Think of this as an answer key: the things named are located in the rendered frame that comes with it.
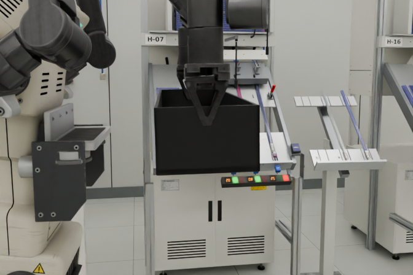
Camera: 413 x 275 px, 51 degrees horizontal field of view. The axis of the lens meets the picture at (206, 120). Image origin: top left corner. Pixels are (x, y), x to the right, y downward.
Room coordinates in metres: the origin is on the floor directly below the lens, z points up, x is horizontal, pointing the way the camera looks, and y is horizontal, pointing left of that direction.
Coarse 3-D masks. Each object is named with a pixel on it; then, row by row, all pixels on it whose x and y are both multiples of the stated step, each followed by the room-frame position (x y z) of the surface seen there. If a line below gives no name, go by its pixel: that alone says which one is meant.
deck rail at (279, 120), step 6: (270, 78) 2.52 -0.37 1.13; (270, 84) 2.48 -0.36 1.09; (276, 96) 2.42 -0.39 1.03; (276, 102) 2.39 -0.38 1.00; (276, 108) 2.37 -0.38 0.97; (276, 114) 2.37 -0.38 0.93; (282, 114) 2.33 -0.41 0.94; (276, 120) 2.37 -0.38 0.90; (282, 120) 2.29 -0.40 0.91; (282, 126) 2.26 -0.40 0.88; (282, 132) 2.26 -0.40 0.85; (288, 138) 2.21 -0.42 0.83; (288, 144) 2.18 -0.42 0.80; (288, 150) 2.16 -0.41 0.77; (294, 162) 2.10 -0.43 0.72
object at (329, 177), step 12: (324, 144) 2.28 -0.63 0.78; (324, 180) 2.27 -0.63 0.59; (336, 180) 2.25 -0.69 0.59; (324, 192) 2.26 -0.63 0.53; (336, 192) 2.25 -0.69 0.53; (324, 204) 2.25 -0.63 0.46; (324, 216) 2.25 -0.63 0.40; (324, 228) 2.25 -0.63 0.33; (324, 240) 2.25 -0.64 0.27; (324, 252) 2.25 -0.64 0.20; (324, 264) 2.25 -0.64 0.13
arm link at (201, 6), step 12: (192, 0) 0.68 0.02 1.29; (204, 0) 0.68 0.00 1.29; (216, 0) 0.68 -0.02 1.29; (228, 0) 0.68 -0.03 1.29; (192, 12) 0.68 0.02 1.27; (204, 12) 0.68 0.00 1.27; (216, 12) 0.68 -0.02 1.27; (192, 24) 0.68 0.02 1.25; (204, 24) 0.68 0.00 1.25; (216, 24) 0.68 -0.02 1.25
